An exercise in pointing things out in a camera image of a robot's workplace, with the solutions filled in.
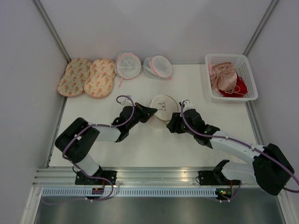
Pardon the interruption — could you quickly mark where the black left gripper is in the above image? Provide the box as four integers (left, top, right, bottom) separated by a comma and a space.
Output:
127, 102, 157, 130

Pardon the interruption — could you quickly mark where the cream mesh laundry bag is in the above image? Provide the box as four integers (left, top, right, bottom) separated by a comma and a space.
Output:
146, 95, 178, 129

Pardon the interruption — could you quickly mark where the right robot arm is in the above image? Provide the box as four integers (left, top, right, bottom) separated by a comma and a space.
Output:
166, 108, 295, 196

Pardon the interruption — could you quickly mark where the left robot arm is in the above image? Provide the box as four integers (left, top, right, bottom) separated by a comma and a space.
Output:
55, 103, 158, 186

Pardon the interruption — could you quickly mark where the pink trimmed mesh bag right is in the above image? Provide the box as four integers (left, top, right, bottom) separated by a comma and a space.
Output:
143, 56, 173, 80

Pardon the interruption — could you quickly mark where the pink trimmed mesh bag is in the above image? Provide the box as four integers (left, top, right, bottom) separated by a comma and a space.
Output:
114, 52, 141, 88
143, 56, 173, 80

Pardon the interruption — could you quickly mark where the pink trimmed mesh bag left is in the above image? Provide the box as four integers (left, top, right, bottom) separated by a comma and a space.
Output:
114, 52, 141, 88

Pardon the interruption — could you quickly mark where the floral bra pad right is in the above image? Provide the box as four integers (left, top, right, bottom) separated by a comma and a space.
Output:
84, 59, 116, 99

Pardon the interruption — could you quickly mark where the floral bra pad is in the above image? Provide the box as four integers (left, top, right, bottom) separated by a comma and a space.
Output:
84, 59, 116, 99
57, 58, 91, 97

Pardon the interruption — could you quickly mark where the pink satin bra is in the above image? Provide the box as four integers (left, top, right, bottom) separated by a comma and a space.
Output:
208, 62, 237, 91

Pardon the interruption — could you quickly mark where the red bra in basket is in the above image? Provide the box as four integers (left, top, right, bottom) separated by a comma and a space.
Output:
219, 76, 248, 98

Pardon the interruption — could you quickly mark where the floral bra pad left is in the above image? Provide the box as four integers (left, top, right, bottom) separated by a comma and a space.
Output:
57, 58, 91, 97

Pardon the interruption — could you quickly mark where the white plastic basket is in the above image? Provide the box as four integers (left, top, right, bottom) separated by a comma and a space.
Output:
205, 53, 258, 103

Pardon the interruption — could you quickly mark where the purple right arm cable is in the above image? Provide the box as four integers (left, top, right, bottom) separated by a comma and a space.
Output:
179, 100, 299, 203

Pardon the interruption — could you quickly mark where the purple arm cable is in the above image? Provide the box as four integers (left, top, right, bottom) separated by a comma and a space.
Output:
179, 100, 299, 203
42, 95, 136, 206

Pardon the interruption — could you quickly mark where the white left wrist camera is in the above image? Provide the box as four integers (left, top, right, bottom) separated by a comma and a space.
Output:
121, 95, 133, 106

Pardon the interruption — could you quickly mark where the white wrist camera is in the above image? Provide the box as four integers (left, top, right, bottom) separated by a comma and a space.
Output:
121, 95, 133, 106
179, 99, 194, 110

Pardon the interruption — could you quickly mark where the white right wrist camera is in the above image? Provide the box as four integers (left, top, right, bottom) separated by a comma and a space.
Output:
179, 99, 194, 110

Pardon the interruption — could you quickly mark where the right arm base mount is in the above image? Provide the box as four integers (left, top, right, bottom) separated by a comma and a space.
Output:
197, 170, 240, 186

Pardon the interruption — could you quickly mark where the white slotted cable duct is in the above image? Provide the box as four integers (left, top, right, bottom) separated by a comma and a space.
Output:
43, 187, 217, 197

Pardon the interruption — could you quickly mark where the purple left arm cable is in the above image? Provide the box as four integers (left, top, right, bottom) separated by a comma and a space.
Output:
42, 95, 136, 206

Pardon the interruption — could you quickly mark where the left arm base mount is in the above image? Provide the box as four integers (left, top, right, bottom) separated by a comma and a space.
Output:
75, 170, 117, 186

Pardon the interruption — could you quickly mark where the aluminium front rail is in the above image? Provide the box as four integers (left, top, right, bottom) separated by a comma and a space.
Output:
32, 167, 288, 187

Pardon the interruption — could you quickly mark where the right aluminium corner post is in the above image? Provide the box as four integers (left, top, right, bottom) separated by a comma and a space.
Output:
243, 0, 280, 56

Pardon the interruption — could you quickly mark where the aluminium corner post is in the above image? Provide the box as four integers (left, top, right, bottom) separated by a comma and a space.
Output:
32, 0, 71, 63
243, 0, 280, 56

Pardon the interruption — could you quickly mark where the left aluminium corner post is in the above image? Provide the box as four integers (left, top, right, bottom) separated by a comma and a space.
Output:
32, 0, 71, 63

